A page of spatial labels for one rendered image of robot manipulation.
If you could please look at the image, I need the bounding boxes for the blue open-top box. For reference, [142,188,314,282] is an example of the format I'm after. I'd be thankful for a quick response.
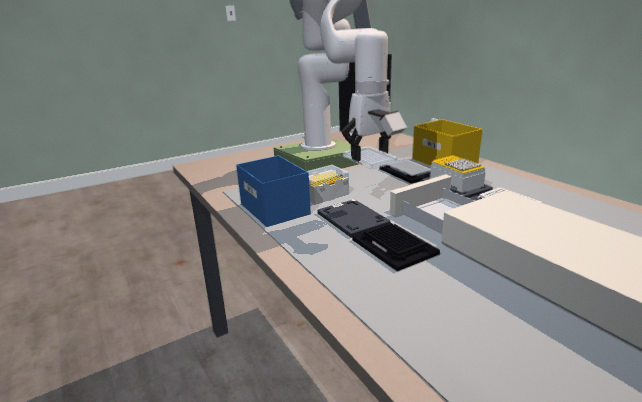
[236,155,311,227]

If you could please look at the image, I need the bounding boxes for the yellow open-top bin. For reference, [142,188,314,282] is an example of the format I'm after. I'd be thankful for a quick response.
[412,119,483,166]

